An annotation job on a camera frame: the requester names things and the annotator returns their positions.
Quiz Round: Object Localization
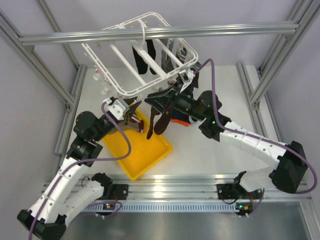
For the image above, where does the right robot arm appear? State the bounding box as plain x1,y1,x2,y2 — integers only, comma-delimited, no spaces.
144,86,308,199

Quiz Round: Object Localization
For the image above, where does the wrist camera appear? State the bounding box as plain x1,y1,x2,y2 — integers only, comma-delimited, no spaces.
102,97,129,121
179,69,195,84

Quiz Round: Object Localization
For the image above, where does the grey sock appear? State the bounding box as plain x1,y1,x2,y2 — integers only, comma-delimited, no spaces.
160,38,174,73

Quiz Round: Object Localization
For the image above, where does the white clip drying hanger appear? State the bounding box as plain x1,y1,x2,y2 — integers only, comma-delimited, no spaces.
82,12,199,97

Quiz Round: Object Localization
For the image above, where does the slotted cable duct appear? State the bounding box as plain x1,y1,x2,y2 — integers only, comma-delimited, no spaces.
83,201,252,213

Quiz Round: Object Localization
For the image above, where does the aluminium crossbar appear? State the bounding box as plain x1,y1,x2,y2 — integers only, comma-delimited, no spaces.
18,21,299,46

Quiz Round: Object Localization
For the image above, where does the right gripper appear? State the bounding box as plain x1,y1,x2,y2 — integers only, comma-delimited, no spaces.
145,81,206,122

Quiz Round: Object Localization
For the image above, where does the black sock left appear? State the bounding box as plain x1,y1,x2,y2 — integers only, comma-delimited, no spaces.
132,48,148,75

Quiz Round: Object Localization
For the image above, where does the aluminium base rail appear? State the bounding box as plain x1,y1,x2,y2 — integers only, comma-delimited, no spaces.
39,173,281,201

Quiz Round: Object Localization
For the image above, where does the yellow plastic tray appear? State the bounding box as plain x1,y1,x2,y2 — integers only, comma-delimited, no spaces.
102,109,173,181

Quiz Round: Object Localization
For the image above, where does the black sock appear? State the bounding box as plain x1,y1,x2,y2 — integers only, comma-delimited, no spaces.
132,48,148,75
142,39,156,75

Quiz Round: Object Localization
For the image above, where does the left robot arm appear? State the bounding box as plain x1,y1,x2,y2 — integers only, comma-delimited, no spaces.
17,97,142,240

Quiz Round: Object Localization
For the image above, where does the black sock right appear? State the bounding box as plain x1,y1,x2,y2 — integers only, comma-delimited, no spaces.
142,39,156,75

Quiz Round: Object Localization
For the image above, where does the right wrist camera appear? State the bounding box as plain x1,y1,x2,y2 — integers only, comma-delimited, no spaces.
179,69,195,84

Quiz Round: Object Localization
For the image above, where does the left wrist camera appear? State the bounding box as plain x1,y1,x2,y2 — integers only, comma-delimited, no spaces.
102,97,129,121

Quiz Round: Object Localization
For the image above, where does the navy orange underwear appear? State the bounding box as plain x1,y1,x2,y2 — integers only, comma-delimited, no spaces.
171,82,197,127

